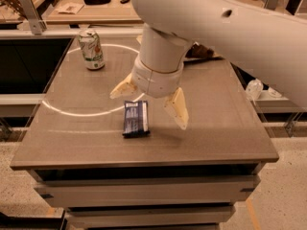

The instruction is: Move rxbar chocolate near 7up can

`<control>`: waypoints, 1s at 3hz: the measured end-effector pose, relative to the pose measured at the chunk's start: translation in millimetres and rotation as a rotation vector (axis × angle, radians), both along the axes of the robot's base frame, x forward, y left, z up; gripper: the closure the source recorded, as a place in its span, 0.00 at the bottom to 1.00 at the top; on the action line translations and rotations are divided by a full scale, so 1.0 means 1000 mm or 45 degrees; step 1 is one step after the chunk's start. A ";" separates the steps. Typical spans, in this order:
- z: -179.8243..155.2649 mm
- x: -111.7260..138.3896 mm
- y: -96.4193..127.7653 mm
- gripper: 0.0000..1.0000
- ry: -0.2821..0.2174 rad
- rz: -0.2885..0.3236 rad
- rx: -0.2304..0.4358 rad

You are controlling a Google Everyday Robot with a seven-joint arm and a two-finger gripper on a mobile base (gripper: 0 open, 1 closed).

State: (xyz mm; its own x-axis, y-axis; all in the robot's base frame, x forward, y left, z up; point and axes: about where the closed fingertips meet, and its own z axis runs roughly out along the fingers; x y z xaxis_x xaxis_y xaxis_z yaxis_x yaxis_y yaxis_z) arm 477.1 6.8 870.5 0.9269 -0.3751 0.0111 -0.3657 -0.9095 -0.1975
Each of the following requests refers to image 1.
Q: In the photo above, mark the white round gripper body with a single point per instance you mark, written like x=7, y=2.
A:
x=155, y=81

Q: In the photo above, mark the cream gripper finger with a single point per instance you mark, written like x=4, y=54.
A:
x=125, y=88
x=175, y=106

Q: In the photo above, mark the blue rxbar chocolate wrapper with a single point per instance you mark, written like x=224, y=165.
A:
x=136, y=119

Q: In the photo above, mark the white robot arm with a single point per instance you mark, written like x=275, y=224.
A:
x=269, y=45

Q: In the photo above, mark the white green 7up can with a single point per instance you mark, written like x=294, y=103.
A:
x=91, y=49

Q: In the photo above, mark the yellow brown chip bag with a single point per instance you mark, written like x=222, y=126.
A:
x=201, y=52

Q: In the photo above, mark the clear plastic bottle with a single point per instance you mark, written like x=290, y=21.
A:
x=254, y=89

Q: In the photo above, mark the black object on back table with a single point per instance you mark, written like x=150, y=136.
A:
x=96, y=2

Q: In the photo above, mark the paper packet on back table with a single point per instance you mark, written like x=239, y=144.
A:
x=70, y=8

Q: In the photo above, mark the left metal bracket post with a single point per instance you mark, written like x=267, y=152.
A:
x=37, y=25

